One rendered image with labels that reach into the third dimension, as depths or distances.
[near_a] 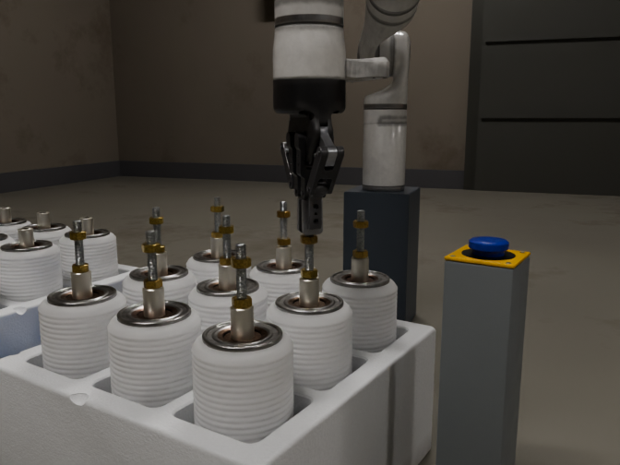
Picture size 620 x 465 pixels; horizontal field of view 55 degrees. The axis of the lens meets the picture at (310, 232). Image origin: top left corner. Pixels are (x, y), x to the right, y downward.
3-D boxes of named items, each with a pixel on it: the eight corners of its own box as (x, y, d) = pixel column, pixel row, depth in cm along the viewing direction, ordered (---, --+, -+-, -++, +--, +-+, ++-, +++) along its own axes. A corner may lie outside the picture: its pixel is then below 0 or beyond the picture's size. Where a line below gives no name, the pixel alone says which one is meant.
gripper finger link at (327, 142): (309, 119, 58) (304, 136, 60) (322, 154, 56) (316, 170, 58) (332, 119, 59) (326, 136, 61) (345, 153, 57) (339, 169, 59)
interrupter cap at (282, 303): (316, 322, 61) (316, 315, 60) (261, 308, 65) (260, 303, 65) (356, 304, 67) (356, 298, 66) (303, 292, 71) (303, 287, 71)
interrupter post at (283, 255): (275, 271, 80) (275, 248, 80) (274, 268, 83) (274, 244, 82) (292, 271, 81) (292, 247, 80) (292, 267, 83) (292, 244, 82)
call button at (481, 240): (474, 253, 64) (475, 233, 64) (512, 257, 62) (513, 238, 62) (462, 259, 61) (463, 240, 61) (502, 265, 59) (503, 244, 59)
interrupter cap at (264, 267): (256, 277, 78) (256, 272, 78) (256, 263, 85) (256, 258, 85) (314, 276, 78) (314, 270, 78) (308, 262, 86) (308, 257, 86)
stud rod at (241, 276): (248, 320, 56) (247, 243, 55) (245, 324, 55) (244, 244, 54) (238, 320, 56) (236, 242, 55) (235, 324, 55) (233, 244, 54)
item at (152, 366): (212, 447, 70) (208, 300, 67) (198, 497, 61) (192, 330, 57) (131, 447, 70) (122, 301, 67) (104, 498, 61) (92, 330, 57)
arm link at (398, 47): (407, 33, 128) (404, 114, 131) (363, 33, 128) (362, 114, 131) (413, 27, 119) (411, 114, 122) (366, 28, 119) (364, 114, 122)
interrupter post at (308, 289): (311, 311, 64) (311, 281, 63) (293, 307, 65) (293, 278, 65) (324, 305, 66) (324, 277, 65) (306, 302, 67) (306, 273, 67)
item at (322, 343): (319, 487, 63) (319, 325, 59) (251, 458, 68) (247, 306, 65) (366, 447, 70) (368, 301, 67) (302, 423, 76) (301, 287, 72)
